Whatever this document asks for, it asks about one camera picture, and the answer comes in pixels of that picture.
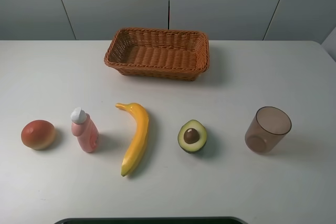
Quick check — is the halved toy avocado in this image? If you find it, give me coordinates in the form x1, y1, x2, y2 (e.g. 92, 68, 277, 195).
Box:
177, 120, 207, 153

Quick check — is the brown wicker basket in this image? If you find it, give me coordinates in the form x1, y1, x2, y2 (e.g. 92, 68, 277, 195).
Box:
104, 27, 209, 81

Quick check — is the yellow toy banana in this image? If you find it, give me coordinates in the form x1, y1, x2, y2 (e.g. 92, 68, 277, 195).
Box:
115, 103, 150, 177

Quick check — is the pink bottle white cap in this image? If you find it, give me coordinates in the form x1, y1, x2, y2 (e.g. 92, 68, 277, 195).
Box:
70, 107, 99, 153

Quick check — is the brown translucent plastic cup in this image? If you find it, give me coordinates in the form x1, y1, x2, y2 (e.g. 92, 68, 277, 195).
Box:
245, 106, 292, 154

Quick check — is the black tray edge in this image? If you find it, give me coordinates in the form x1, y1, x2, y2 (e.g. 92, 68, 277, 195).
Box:
56, 217, 246, 224

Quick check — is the red orange toy fruit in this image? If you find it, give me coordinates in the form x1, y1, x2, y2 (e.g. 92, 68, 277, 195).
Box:
21, 120, 56, 151

